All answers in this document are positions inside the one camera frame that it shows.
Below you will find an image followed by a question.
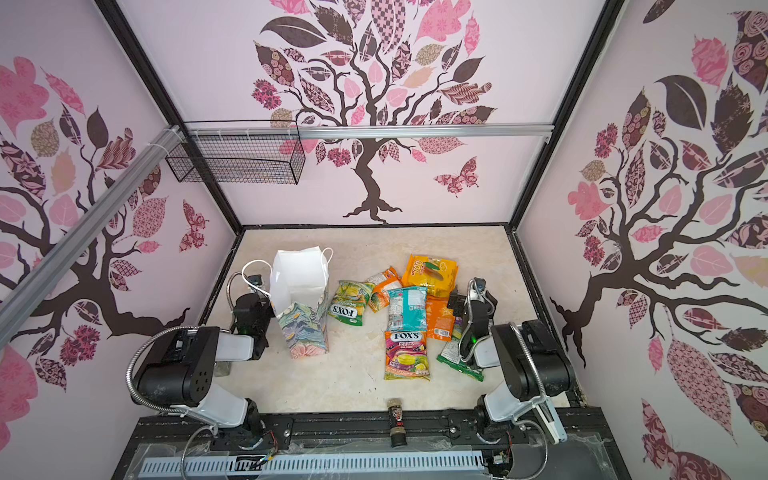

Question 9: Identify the floral paper bag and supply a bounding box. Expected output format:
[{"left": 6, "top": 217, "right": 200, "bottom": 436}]
[{"left": 240, "top": 246, "right": 334, "bottom": 359}]

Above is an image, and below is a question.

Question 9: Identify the Fox's fruits candy bag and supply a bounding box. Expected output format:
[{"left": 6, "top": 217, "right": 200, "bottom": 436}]
[{"left": 384, "top": 331, "right": 430, "bottom": 381}]

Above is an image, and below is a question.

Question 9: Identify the green Fox's mango tea bag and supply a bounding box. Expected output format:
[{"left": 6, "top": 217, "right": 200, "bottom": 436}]
[{"left": 327, "top": 280, "right": 374, "bottom": 326}]

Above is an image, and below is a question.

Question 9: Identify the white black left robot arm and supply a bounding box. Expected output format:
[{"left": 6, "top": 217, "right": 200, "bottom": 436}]
[{"left": 126, "top": 292, "right": 274, "bottom": 435}]

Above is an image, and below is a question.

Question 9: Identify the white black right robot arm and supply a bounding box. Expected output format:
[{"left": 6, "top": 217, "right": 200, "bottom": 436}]
[{"left": 459, "top": 280, "right": 575, "bottom": 444}]

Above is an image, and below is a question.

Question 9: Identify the orange chips bag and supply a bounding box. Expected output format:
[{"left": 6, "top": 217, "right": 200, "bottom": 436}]
[{"left": 426, "top": 295, "right": 455, "bottom": 342}]

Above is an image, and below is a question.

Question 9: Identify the green white snack bag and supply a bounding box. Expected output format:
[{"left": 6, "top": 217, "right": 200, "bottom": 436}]
[{"left": 437, "top": 317, "right": 484, "bottom": 382}]

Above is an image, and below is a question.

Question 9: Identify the yellow orange snack bag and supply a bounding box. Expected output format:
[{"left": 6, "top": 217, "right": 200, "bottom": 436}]
[{"left": 402, "top": 255, "right": 459, "bottom": 298}]

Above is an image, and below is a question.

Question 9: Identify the teal snack bag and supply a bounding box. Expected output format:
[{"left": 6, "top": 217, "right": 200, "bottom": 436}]
[{"left": 387, "top": 286, "right": 427, "bottom": 332}]

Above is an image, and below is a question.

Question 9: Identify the orange snack bag with label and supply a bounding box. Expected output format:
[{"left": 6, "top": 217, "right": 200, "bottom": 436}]
[{"left": 365, "top": 266, "right": 403, "bottom": 312}]

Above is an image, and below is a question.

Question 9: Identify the left metal flexible conduit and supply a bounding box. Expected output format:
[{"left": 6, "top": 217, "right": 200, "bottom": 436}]
[{"left": 125, "top": 326, "right": 198, "bottom": 417}]

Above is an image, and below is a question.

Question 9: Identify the small brown black bottle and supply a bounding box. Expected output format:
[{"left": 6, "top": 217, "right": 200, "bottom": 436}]
[{"left": 387, "top": 398, "right": 407, "bottom": 448}]

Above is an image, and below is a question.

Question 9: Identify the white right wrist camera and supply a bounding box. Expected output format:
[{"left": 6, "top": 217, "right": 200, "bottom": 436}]
[{"left": 467, "top": 277, "right": 487, "bottom": 302}]

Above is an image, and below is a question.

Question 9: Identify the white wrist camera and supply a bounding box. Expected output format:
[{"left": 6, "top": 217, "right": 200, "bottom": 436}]
[
  {"left": 243, "top": 274, "right": 269, "bottom": 296},
  {"left": 467, "top": 277, "right": 487, "bottom": 302}
]

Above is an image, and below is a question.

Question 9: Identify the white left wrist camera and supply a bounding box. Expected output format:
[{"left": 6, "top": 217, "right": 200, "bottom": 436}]
[{"left": 243, "top": 274, "right": 269, "bottom": 296}]

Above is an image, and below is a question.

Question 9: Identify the black wire basket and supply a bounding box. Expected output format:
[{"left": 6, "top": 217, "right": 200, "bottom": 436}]
[{"left": 165, "top": 120, "right": 307, "bottom": 185}]

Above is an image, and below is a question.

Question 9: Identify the white slotted cable duct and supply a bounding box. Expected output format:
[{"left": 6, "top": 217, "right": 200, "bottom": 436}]
[{"left": 133, "top": 451, "right": 485, "bottom": 479}]

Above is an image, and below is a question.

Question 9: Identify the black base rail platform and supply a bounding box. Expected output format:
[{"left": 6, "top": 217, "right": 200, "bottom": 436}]
[{"left": 113, "top": 408, "right": 630, "bottom": 479}]

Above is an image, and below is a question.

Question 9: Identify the aluminium rail back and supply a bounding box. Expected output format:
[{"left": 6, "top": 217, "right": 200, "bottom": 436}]
[{"left": 187, "top": 123, "right": 554, "bottom": 140}]

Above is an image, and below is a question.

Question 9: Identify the aluminium rail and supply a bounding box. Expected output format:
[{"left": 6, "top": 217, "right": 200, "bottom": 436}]
[
  {"left": 1, "top": 126, "right": 183, "bottom": 345},
  {"left": 187, "top": 123, "right": 554, "bottom": 140}
]

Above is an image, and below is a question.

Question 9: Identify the aluminium rail left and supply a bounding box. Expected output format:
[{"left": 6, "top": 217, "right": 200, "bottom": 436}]
[{"left": 1, "top": 126, "right": 183, "bottom": 345}]

